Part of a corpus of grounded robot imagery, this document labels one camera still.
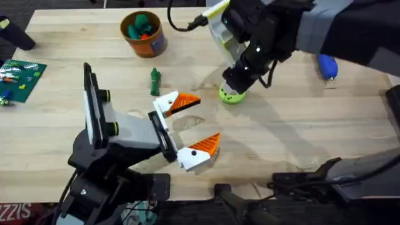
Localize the left gripper, grey and black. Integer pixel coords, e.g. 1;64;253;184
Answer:
67;91;221;176

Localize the green vegetable toy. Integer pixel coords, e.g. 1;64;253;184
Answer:
149;67;162;97

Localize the blue electric screwdriver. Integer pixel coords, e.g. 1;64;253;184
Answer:
316;53;339;84

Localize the right wrist plate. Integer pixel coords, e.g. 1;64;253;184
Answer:
201;0;249;68

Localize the wrist plate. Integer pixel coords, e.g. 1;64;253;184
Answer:
201;0;249;68
82;62;105;149

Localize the brown tub with toys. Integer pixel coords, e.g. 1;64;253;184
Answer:
119;10;168;59

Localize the left wrist plate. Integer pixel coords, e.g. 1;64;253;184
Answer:
82;62;105;149

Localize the black box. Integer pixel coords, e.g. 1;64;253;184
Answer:
385;84;400;140

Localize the green board with toy blocks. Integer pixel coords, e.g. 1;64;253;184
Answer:
0;59;48;107

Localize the red printed box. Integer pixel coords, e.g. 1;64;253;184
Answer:
0;202;42;225

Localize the black tool with pale label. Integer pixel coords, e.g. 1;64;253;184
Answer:
0;15;37;51

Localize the thin black cable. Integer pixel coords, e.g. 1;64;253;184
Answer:
258;59;279;89

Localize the black cable with plug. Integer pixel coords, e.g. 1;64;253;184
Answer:
167;0;209;33

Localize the black rail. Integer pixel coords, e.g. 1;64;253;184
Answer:
154;199;400;225

